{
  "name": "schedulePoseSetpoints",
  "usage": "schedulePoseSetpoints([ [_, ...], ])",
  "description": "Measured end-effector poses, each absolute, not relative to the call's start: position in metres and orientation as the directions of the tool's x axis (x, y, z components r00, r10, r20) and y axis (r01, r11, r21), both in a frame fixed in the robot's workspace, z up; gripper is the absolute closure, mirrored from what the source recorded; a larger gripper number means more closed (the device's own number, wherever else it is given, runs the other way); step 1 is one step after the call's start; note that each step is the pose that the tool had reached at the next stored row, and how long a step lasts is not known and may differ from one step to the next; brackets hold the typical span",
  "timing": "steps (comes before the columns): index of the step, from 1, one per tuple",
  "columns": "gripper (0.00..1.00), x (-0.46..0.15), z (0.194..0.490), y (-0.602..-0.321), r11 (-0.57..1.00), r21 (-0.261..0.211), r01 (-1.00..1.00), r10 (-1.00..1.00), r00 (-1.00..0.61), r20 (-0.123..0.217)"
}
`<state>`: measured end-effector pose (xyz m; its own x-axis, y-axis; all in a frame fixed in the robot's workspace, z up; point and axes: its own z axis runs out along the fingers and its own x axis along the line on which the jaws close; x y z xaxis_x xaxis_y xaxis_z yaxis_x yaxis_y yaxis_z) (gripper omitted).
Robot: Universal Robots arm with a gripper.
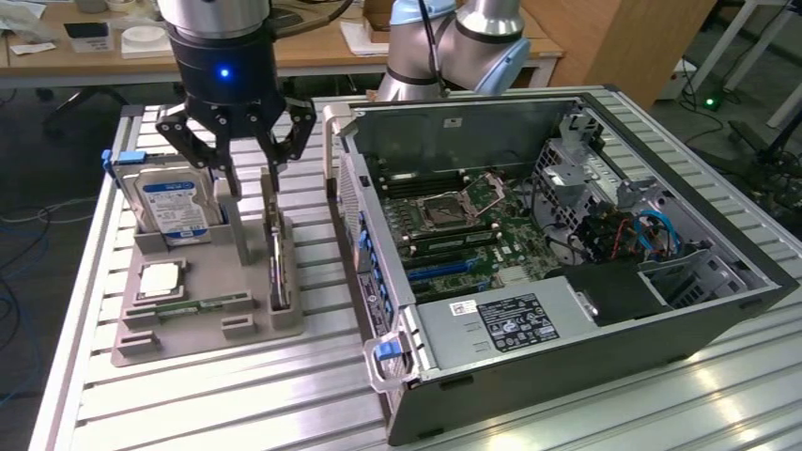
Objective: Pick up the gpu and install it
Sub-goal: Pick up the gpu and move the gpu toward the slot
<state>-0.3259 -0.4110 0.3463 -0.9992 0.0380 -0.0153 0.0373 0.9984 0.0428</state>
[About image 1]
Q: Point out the white paper sheets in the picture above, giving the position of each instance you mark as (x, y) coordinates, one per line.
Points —
(360, 44)

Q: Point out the black office chair base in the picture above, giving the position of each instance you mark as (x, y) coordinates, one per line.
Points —
(63, 113)

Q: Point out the black graphics card green board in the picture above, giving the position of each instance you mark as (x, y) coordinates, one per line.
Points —
(279, 263)

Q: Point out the black RAM slot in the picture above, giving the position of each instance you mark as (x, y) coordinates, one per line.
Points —
(424, 180)
(447, 230)
(427, 188)
(425, 184)
(423, 175)

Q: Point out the cardboard box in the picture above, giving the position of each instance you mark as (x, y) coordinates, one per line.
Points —
(376, 14)

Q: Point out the grey parts rack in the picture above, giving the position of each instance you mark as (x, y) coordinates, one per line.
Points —
(207, 277)

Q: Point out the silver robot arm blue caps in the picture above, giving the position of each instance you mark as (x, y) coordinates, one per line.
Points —
(212, 14)

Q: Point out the silver CPU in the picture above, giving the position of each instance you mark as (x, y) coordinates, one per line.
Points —
(159, 279)

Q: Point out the black device green light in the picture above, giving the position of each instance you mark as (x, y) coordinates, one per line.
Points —
(710, 101)

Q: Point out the grey power supply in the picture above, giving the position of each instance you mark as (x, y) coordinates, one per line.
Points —
(451, 338)

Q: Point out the CPU socket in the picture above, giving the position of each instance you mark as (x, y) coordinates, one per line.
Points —
(442, 209)

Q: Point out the white box black lid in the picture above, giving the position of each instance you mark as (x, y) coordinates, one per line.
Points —
(91, 44)

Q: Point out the open dark grey PC case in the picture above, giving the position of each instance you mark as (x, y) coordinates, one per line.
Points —
(563, 376)

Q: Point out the installed green RAM stick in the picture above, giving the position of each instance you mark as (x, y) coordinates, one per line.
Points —
(451, 243)

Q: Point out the black connector block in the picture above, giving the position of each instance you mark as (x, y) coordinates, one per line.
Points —
(595, 239)

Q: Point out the blue disk caddy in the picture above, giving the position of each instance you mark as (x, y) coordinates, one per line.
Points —
(128, 156)

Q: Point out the white paper card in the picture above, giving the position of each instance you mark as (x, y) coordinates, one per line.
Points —
(30, 49)

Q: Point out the wooden cabinet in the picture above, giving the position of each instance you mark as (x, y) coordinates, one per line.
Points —
(626, 47)

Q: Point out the grey cup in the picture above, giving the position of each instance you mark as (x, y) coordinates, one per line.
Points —
(92, 5)

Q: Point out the white round dish block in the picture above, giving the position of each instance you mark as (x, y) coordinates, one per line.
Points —
(140, 44)

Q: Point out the hard disk blue label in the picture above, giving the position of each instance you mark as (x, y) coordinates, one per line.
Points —
(175, 206)

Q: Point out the wooden desk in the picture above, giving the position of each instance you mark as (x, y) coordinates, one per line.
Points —
(313, 51)

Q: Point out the clear plastic bag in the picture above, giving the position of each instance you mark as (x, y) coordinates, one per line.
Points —
(18, 21)

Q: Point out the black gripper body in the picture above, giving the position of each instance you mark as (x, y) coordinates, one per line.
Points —
(225, 84)

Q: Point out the silver socket cover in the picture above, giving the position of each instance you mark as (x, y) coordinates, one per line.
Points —
(476, 181)

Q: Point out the silver chipset heat sink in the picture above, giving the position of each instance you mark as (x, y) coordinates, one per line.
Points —
(516, 276)

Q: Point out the white cup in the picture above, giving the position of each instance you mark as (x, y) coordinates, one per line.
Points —
(119, 4)

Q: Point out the green motherboard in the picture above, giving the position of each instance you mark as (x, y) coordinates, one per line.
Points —
(523, 244)

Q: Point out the white desk frame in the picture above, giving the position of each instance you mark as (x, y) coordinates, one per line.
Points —
(731, 70)

